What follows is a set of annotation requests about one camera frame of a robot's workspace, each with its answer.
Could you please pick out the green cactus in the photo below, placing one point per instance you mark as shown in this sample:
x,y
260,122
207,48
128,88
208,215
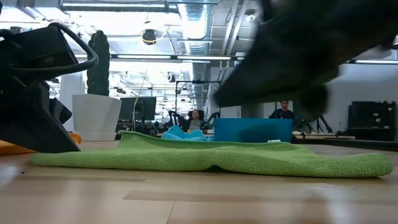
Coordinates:
x,y
98,62

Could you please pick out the black ceiling dome camera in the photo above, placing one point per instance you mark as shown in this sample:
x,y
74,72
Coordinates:
x,y
149,36

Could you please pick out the black storage cabinet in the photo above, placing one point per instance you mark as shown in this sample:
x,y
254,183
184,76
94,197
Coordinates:
x,y
371,119

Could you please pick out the person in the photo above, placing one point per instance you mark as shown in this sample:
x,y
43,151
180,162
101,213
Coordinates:
x,y
283,113
195,123

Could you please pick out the black flat screen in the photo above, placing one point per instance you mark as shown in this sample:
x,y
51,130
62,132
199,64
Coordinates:
x,y
143,109

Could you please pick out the large green microfiber towel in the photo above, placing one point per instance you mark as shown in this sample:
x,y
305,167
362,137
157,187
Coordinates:
x,y
186,155

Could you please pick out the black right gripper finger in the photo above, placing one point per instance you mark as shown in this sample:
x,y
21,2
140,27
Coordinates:
x,y
273,74
311,104

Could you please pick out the long ceiling light strip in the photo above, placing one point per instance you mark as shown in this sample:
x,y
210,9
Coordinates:
x,y
143,57

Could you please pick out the white hexagonal plant pot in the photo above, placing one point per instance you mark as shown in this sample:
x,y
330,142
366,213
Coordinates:
x,y
96,115

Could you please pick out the teal plastic bin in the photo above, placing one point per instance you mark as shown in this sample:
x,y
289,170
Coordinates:
x,y
248,130

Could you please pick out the orange microfiber towel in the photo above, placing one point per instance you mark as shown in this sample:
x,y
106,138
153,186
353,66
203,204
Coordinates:
x,y
12,148

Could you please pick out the white column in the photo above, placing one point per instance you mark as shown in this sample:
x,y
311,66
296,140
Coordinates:
x,y
70,102

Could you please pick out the silver ribbed ceiling duct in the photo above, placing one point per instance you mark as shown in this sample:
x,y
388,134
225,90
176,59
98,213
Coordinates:
x,y
196,25

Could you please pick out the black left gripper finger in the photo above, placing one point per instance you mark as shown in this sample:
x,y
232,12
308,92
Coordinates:
x,y
61,110
34,124

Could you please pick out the small black robot arm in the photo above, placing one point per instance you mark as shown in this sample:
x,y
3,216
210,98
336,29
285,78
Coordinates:
x,y
325,123

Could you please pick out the light blue microfiber towel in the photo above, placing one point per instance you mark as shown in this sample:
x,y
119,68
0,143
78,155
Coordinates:
x,y
177,133

